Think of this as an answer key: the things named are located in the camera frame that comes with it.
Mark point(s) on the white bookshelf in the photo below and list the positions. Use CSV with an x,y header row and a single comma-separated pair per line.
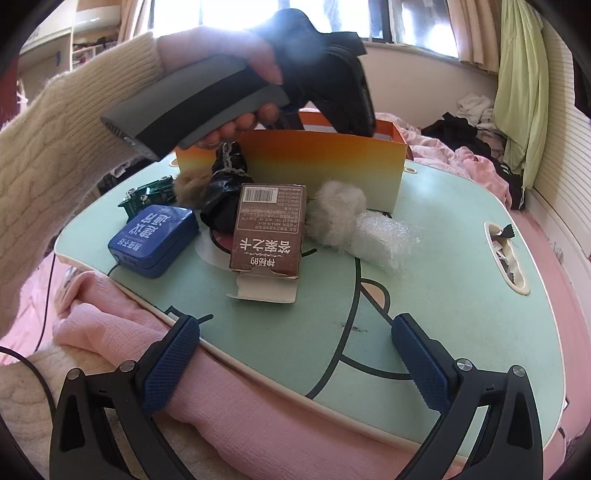
x,y
87,50

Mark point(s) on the window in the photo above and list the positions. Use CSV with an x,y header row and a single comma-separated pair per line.
x,y
406,21

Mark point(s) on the orange gradient cardboard box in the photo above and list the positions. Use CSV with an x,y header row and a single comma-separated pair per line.
x,y
323,161

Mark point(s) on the brown fur pompom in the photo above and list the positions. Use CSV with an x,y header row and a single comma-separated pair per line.
x,y
189,189

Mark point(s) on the pile of small wrappers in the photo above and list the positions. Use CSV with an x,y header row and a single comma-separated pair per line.
x,y
505,263

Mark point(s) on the green cartoon desktop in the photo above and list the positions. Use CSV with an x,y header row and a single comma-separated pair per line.
x,y
438,300

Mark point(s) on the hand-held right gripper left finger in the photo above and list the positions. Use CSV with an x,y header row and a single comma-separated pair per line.
x,y
173,360

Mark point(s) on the brown carton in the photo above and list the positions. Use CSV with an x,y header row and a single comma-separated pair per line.
x,y
268,230

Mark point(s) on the pink fleece blanket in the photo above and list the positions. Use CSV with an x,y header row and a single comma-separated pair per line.
x,y
231,397

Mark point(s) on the black clothes pile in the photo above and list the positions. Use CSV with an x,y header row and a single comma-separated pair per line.
x,y
452,131

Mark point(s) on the black foil wrapper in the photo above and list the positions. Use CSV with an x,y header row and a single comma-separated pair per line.
x,y
505,230

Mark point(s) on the beige curtain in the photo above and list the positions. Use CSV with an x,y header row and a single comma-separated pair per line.
x,y
475,32

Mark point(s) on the white clothes pile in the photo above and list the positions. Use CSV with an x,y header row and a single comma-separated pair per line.
x,y
475,113

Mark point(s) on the person's left hand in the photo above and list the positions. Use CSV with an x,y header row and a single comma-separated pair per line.
x,y
217,41

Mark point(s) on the white louvered closet door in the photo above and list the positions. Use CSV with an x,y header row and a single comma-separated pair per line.
x,y
563,138

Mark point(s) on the bubble wrap roll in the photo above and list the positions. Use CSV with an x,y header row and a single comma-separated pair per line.
x,y
383,235

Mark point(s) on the blue tin box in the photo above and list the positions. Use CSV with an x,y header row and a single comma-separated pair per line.
x,y
152,235

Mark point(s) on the green toy car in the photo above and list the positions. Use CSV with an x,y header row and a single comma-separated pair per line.
x,y
147,191

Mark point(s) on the person's left forearm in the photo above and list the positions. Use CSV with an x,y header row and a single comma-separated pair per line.
x,y
60,161

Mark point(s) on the white fur pompom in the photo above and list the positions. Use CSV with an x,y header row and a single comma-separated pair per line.
x,y
334,212

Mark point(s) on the black lace cloth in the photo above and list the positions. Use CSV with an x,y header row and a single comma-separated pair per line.
x,y
221,198

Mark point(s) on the pink bed sheet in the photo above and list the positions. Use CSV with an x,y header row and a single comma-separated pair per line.
x,y
554,295

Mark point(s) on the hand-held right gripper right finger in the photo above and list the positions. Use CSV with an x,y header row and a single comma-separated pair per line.
x,y
418,364

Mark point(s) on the green curtain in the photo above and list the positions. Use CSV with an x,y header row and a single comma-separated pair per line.
x,y
521,92

